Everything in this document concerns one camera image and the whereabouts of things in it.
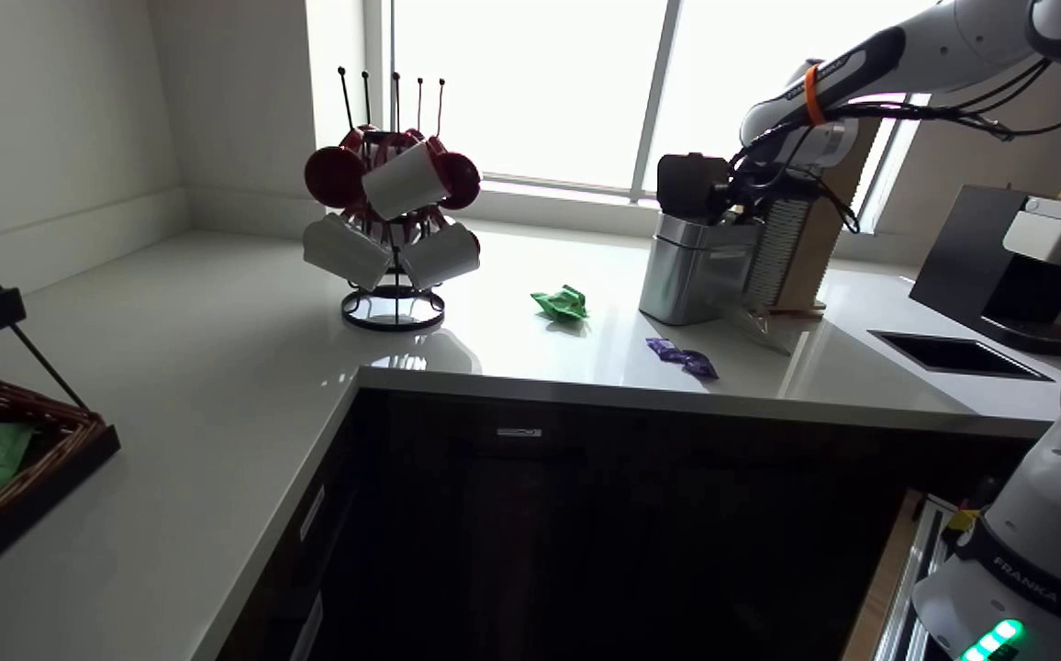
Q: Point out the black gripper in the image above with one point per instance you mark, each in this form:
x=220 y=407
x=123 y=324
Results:
x=755 y=186

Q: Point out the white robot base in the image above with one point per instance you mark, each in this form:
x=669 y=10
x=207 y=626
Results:
x=1001 y=592

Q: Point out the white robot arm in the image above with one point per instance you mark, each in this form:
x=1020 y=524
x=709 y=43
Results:
x=944 y=64

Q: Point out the silver trash bin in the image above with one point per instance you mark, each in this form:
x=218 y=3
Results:
x=694 y=270

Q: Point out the purple crumpled wrapper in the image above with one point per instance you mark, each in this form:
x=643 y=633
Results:
x=692 y=363

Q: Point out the green crumpled wrapper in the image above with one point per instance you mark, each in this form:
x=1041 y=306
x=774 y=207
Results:
x=564 y=306

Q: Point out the black coffee machine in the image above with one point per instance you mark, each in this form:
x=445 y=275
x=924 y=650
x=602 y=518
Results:
x=997 y=270

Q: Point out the red mug right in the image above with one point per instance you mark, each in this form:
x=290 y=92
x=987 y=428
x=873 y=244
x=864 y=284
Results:
x=461 y=182

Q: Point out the red mug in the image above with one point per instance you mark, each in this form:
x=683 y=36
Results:
x=461 y=182
x=334 y=179

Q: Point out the white mug lower right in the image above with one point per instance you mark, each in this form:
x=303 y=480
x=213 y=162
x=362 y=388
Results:
x=441 y=256

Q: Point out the white mug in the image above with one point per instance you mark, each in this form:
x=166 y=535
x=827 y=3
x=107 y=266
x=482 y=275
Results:
x=337 y=251
x=404 y=182
x=441 y=256

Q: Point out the white mug upper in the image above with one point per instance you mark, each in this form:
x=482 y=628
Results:
x=404 y=182

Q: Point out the black mug tree rack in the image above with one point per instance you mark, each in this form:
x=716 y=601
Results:
x=385 y=294

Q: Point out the red mug left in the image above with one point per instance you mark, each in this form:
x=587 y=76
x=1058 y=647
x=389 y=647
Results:
x=334 y=179

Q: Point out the white mug lower left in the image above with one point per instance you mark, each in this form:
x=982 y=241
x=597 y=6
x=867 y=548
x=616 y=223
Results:
x=337 y=251

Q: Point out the dark wooden cabinet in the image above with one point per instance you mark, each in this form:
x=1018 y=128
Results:
x=517 y=530

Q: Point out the wicker basket tray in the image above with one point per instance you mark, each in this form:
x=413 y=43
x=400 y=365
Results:
x=14 y=473

